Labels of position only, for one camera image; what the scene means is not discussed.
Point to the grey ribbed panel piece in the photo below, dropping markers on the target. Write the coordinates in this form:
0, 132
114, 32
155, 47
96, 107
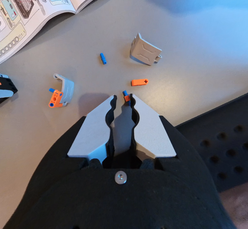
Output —
144, 52

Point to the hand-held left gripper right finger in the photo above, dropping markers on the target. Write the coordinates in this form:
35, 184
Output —
153, 134

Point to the orange beam piece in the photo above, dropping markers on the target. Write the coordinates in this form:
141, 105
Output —
138, 82

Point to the grey curved panel orange connector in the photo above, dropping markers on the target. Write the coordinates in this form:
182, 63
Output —
66, 89

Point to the small blue pin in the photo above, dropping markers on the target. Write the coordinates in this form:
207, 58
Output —
103, 58

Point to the blue pin with orange connector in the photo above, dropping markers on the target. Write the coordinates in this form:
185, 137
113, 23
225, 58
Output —
126, 97

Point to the partly built toy robot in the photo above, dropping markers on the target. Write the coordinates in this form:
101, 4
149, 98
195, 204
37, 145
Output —
5, 89

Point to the black perforated chair seat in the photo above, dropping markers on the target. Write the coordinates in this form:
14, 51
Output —
219, 120

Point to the open instruction booklet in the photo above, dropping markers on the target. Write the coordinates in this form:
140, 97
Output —
38, 4

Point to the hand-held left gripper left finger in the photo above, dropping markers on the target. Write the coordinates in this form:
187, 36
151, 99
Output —
91, 134

